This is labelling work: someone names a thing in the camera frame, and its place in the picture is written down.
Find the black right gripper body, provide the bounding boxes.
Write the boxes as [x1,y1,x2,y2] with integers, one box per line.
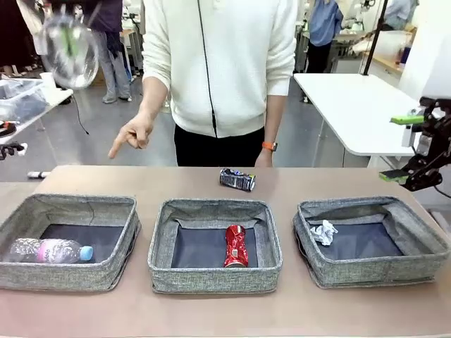
[419,115,451,166]

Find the clear unlabelled plastic bottle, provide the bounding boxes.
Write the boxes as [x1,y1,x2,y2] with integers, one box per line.
[39,13,101,89]

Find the white paper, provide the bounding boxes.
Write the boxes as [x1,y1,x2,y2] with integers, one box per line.
[309,219,338,246]

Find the crushed red can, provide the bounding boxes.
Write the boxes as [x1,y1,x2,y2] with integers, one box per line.
[223,224,248,269]

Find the clear bottle pink label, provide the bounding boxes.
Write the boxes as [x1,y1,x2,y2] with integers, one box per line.
[2,237,94,264]

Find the person's left forearm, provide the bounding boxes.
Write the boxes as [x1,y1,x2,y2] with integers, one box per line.
[262,93,287,144]

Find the person's right forearm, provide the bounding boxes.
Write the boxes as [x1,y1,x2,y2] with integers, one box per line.
[139,75,173,124]

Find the person's right hand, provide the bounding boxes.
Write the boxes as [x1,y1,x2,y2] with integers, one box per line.
[107,113,155,159]

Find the person's left hand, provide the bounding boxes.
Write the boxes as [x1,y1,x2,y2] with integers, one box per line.
[254,149,274,168]

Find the white paper cup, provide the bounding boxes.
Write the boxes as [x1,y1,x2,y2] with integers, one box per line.
[39,72,57,91]

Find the bystander in purple top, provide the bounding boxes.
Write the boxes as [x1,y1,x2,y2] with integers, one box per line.
[82,0,132,104]

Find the bystander in black skirt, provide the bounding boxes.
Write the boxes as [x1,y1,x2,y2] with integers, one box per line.
[0,0,40,73]

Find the large white table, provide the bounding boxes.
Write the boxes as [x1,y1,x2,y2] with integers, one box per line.
[293,73,424,167]

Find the white side table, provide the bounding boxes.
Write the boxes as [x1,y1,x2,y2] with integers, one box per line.
[0,87,74,146]

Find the clear plastic bin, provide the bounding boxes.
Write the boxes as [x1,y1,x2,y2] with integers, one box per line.
[0,77,49,117]

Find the translucent plastic container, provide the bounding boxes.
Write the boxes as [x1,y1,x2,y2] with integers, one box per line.
[373,30,417,68]

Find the black stand pole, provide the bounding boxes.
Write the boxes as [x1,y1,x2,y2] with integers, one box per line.
[362,0,389,77]

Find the grey fabric basket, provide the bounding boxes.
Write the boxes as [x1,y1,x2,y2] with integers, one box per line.
[292,196,451,289]
[0,193,142,292]
[147,198,283,294]

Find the bystander in pale shirt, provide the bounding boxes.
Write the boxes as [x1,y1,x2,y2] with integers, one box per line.
[382,0,420,32]

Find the bystander in blue shirt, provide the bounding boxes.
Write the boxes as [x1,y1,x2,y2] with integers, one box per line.
[308,0,345,75]

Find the person in white sweater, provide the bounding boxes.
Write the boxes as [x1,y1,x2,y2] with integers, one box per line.
[140,0,300,168]

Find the crushed dark blue can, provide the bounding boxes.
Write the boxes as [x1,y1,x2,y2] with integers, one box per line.
[218,168,257,193]

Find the thin black hanging cable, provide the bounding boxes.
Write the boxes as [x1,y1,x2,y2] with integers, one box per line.
[71,92,90,136]

